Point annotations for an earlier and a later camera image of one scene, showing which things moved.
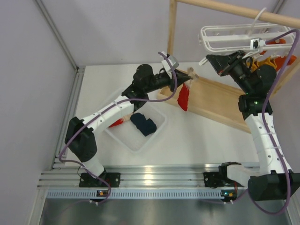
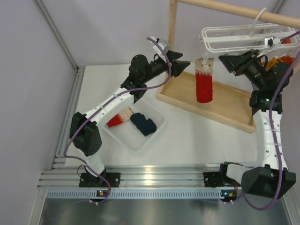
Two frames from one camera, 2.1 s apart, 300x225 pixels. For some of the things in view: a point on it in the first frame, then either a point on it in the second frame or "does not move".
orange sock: x=281 y=41 → x=287 y=41
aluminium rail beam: x=134 y=175 does not move
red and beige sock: x=184 y=93 → x=203 y=71
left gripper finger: x=182 y=78 → x=177 y=67
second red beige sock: x=120 y=120 does not move
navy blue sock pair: x=146 y=126 does not move
